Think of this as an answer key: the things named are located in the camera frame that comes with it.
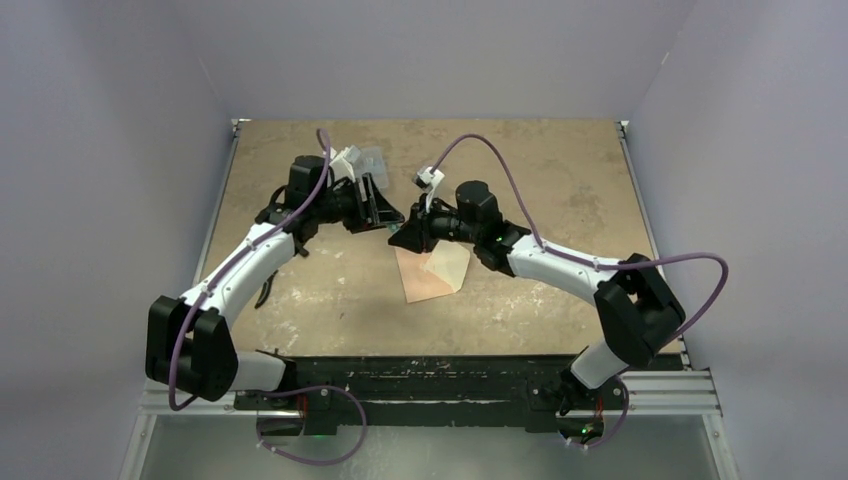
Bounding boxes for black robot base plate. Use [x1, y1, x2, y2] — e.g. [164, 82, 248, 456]
[223, 355, 629, 439]

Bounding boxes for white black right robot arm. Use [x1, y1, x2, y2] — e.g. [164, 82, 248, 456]
[388, 181, 686, 407]

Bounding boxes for black pliers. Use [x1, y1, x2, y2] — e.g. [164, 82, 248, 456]
[254, 271, 277, 309]

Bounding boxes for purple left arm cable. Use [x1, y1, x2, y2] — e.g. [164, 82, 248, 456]
[168, 128, 368, 467]

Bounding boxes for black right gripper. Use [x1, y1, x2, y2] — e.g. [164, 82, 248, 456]
[391, 193, 481, 253]

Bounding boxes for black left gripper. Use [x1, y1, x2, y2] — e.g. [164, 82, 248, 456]
[313, 173, 402, 234]

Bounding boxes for aluminium frame rail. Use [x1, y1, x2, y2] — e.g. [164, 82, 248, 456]
[177, 371, 721, 423]

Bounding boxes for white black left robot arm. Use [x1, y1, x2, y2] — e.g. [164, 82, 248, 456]
[144, 155, 405, 409]

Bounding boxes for clear plastic organizer box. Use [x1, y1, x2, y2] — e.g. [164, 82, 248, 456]
[357, 146, 389, 192]

